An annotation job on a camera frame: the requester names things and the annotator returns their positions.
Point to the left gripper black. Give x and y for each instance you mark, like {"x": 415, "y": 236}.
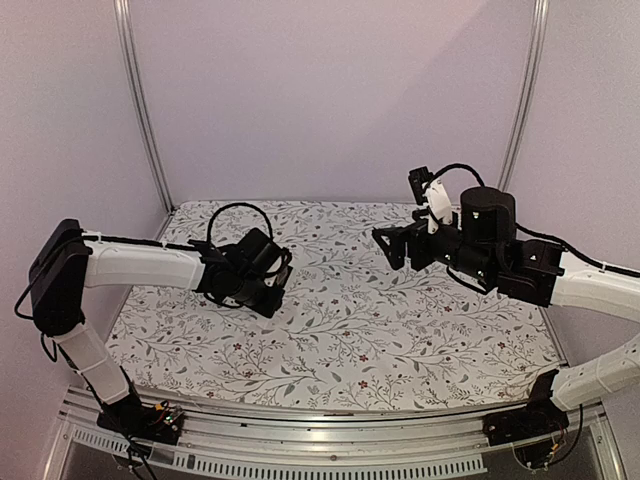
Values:
{"x": 269, "y": 306}

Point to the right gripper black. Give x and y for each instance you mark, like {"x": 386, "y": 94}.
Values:
{"x": 396, "y": 253}

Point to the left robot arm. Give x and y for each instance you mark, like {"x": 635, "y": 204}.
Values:
{"x": 251, "y": 273}

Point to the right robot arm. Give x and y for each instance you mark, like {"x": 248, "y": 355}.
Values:
{"x": 479, "y": 250}

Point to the floral patterned table mat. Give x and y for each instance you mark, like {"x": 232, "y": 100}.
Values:
{"x": 351, "y": 334}

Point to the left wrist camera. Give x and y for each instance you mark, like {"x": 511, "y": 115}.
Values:
{"x": 281, "y": 277}

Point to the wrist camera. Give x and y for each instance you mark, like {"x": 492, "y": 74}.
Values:
{"x": 281, "y": 277}
{"x": 429, "y": 192}

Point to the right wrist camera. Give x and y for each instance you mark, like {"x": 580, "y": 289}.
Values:
{"x": 429, "y": 192}

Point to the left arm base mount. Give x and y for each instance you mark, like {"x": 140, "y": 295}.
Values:
{"x": 160, "y": 423}

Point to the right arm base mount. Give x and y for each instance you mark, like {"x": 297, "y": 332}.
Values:
{"x": 539, "y": 416}

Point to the right aluminium frame post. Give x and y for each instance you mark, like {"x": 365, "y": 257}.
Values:
{"x": 532, "y": 64}

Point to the aluminium frame post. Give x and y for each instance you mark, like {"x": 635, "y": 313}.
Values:
{"x": 532, "y": 64}
{"x": 124, "y": 25}

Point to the left aluminium frame post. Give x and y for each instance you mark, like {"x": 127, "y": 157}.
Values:
{"x": 124, "y": 25}

